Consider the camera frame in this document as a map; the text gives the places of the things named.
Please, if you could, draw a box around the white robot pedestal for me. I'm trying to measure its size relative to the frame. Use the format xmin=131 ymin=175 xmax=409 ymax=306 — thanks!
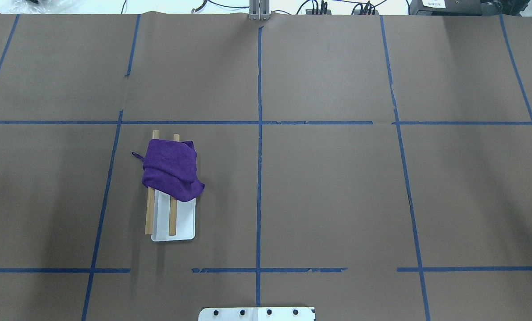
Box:
xmin=198 ymin=307 xmax=316 ymax=321

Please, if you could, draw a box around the purple towel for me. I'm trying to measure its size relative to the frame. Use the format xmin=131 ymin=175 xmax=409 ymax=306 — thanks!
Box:
xmin=132 ymin=140 xmax=205 ymax=202

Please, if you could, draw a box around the black monitor stand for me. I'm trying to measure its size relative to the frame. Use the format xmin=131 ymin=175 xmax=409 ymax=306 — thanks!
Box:
xmin=408 ymin=0 xmax=532 ymax=16

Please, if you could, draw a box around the aluminium frame post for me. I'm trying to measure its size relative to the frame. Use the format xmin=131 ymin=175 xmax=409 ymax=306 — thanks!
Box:
xmin=249 ymin=0 xmax=271 ymax=21

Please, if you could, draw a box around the white wooden towel rack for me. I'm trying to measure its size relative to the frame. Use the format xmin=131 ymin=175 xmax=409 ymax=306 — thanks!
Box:
xmin=144 ymin=130 xmax=196 ymax=242

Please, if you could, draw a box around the orange black connector board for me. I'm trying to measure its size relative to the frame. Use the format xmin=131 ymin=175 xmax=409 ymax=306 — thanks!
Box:
xmin=301 ymin=0 xmax=331 ymax=16

